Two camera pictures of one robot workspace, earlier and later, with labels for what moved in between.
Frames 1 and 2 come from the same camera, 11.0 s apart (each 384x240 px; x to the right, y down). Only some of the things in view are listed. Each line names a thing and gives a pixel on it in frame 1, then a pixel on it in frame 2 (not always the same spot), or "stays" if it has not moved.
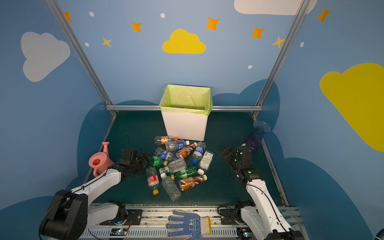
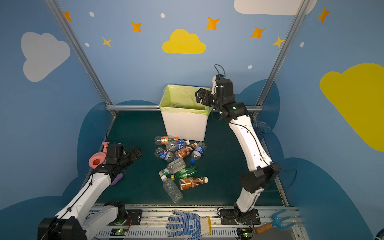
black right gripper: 233,156 -> 207,97
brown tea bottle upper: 186,151 stays
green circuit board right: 244,233 stays
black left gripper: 139,159 -> 130,154
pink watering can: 100,161 stays
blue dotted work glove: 192,226 stays
